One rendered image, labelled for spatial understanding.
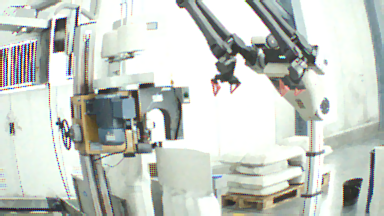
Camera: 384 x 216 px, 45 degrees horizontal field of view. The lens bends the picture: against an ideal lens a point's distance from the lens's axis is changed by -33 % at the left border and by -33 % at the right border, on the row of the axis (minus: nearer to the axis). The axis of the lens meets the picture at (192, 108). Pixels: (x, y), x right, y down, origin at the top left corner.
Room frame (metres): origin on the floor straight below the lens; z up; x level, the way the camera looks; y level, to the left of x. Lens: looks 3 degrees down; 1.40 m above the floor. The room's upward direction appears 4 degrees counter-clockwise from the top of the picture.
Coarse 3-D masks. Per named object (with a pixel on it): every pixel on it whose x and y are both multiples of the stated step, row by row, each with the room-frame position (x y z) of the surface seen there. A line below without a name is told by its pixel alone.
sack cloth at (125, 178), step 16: (112, 160) 3.83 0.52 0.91; (128, 160) 3.65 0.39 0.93; (112, 176) 3.75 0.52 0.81; (128, 176) 3.56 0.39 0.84; (144, 176) 3.57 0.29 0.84; (112, 192) 3.78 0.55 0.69; (128, 192) 3.57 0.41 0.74; (144, 192) 3.58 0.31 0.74; (128, 208) 3.58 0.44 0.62; (144, 208) 3.57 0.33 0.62
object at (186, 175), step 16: (160, 160) 3.25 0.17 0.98; (176, 160) 3.04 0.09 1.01; (192, 160) 2.97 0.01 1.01; (208, 160) 2.90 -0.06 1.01; (160, 176) 3.27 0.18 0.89; (176, 176) 3.05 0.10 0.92; (192, 176) 2.98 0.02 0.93; (208, 176) 2.91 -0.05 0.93; (176, 192) 3.05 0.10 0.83; (192, 192) 2.98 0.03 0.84; (208, 192) 2.91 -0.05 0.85; (176, 208) 3.05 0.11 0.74; (192, 208) 2.95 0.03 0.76; (208, 208) 2.94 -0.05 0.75
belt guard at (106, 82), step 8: (144, 72) 3.32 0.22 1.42; (152, 72) 3.41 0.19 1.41; (96, 80) 3.01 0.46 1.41; (104, 80) 3.00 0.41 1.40; (112, 80) 3.00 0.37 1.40; (120, 80) 3.04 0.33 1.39; (128, 80) 3.12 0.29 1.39; (136, 80) 3.21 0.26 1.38; (144, 80) 3.31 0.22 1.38; (152, 80) 3.40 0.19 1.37; (96, 88) 3.02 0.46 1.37
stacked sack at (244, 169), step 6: (282, 162) 6.05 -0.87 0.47; (234, 168) 6.34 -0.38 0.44; (240, 168) 6.23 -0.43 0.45; (246, 168) 6.11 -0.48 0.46; (252, 168) 6.01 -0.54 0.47; (258, 168) 5.93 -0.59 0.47; (264, 168) 5.95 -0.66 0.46; (270, 168) 5.97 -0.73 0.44; (276, 168) 5.98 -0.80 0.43; (282, 168) 6.03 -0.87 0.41; (252, 174) 6.04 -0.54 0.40; (258, 174) 5.91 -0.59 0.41; (264, 174) 5.94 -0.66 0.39
